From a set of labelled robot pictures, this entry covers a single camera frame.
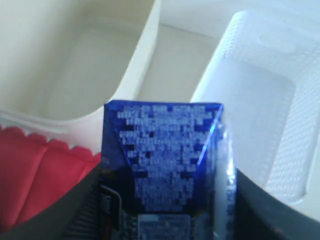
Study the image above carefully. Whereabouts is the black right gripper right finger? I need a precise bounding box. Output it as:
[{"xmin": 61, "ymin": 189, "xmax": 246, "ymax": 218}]
[{"xmin": 234, "ymin": 170, "xmax": 320, "ymax": 240}]

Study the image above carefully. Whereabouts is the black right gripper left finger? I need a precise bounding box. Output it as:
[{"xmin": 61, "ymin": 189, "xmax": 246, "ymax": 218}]
[{"xmin": 0, "ymin": 164, "xmax": 101, "ymax": 240}]

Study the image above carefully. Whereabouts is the blue white milk carton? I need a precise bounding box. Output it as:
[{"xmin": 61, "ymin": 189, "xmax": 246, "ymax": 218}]
[{"xmin": 101, "ymin": 100, "xmax": 237, "ymax": 240}]

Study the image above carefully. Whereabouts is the red scalloped cloth mat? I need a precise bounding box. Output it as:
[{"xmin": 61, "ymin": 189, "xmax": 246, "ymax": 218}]
[{"xmin": 0, "ymin": 126, "xmax": 101, "ymax": 232}]

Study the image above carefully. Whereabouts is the white perforated plastic basket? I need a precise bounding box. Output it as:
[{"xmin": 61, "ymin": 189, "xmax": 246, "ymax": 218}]
[{"xmin": 192, "ymin": 10, "xmax": 320, "ymax": 204}]

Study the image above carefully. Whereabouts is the cream plastic storage bin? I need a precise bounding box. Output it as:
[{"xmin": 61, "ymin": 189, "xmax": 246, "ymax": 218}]
[{"xmin": 0, "ymin": 0, "xmax": 161, "ymax": 153}]

